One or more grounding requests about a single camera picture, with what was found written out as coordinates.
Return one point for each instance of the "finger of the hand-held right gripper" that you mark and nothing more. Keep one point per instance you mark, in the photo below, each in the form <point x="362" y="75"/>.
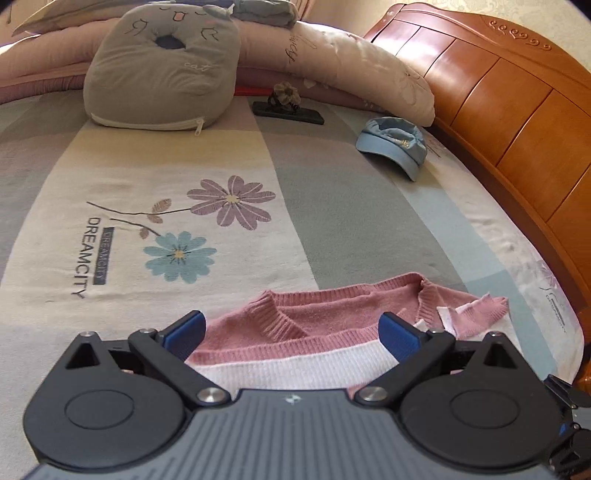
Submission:
<point x="570" y="397"/>
<point x="575" y="447"/>

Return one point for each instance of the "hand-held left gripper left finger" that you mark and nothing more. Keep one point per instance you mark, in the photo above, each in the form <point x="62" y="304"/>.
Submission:
<point x="187" y="330"/>

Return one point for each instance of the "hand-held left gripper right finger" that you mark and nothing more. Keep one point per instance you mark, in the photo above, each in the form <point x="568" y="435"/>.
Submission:
<point x="399" y="334"/>

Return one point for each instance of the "pink and white sweater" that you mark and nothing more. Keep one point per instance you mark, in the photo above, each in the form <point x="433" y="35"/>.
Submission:
<point x="332" y="318"/>

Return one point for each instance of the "light blue cap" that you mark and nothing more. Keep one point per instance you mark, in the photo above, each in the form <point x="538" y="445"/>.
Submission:
<point x="397" y="147"/>

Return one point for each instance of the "black phone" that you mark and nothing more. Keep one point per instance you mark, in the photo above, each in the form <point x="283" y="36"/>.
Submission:
<point x="300" y="115"/>

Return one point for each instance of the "wooden bed headboard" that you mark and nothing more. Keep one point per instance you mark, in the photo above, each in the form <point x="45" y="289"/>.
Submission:
<point x="508" y="115"/>

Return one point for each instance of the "grey cat face cushion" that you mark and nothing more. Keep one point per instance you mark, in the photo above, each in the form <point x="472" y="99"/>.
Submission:
<point x="161" y="83"/>

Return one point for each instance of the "knitted flower ornament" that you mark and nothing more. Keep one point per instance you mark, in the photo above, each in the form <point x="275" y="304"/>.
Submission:
<point x="284" y="92"/>

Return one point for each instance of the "beige floral quilt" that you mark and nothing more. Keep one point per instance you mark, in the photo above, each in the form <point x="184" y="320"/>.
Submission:
<point x="360" y="60"/>

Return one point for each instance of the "pink quilt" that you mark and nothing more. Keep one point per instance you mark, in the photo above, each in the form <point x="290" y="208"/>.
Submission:
<point x="41" y="60"/>

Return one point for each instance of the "blue-grey folded cloth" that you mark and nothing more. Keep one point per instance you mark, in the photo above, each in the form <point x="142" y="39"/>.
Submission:
<point x="268" y="11"/>

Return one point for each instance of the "pink checked curtain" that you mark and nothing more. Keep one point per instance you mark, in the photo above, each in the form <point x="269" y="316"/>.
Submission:
<point x="305" y="9"/>

